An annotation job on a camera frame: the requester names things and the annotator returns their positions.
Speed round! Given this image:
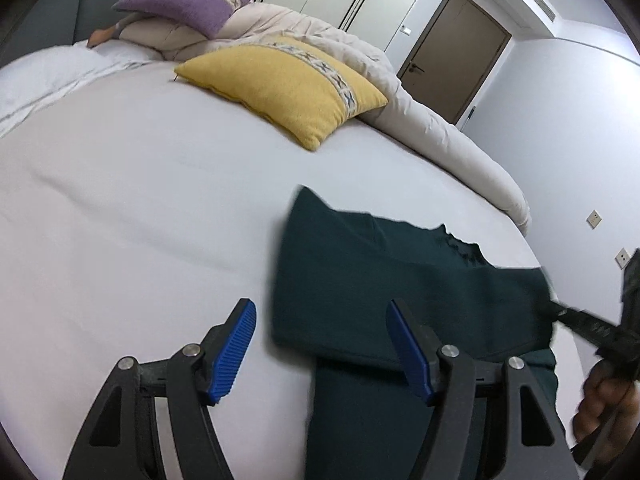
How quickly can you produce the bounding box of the dark green knit sweater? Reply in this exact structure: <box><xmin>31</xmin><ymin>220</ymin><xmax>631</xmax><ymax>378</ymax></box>
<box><xmin>271</xmin><ymin>188</ymin><xmax>559</xmax><ymax>479</ymax></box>

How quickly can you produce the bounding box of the person's right hand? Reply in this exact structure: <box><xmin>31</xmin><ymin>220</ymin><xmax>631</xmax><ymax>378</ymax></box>
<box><xmin>573</xmin><ymin>360</ymin><xmax>639</xmax><ymax>456</ymax></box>

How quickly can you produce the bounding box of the beige duvet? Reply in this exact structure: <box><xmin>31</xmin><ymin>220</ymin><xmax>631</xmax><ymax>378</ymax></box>
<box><xmin>116</xmin><ymin>2</ymin><xmax>532</xmax><ymax>234</ymax></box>

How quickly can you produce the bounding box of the brown door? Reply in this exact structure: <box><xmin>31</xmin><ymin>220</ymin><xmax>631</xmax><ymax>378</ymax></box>
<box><xmin>398</xmin><ymin>0</ymin><xmax>511</xmax><ymax>124</ymax></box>

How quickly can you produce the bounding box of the white pillow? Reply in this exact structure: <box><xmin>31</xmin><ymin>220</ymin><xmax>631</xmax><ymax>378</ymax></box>
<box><xmin>1</xmin><ymin>40</ymin><xmax>163</xmax><ymax>134</ymax></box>

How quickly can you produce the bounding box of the yellow patterned cushion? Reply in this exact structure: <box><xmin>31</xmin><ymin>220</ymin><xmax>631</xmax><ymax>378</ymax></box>
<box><xmin>175</xmin><ymin>36</ymin><xmax>388</xmax><ymax>152</ymax></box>

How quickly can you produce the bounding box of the brown plush toy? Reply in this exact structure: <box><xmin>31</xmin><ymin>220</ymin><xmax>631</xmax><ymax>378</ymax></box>
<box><xmin>86</xmin><ymin>13</ymin><xmax>145</xmax><ymax>49</ymax></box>

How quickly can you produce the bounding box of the dark grey upholstered headboard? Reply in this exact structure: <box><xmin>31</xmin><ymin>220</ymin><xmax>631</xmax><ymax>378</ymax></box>
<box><xmin>1</xmin><ymin>0</ymin><xmax>125</xmax><ymax>65</ymax></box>

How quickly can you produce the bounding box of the wall socket near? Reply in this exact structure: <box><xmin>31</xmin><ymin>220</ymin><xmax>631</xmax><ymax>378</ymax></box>
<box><xmin>615</xmin><ymin>248</ymin><xmax>630</xmax><ymax>270</ymax></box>

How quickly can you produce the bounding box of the wall socket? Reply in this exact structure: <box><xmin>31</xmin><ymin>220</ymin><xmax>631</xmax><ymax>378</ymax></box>
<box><xmin>615</xmin><ymin>248</ymin><xmax>630</xmax><ymax>270</ymax></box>
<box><xmin>587</xmin><ymin>210</ymin><xmax>602</xmax><ymax>229</ymax></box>

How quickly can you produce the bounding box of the wall socket far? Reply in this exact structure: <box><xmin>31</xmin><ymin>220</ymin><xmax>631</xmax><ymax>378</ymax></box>
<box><xmin>587</xmin><ymin>210</ymin><xmax>602</xmax><ymax>229</ymax></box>

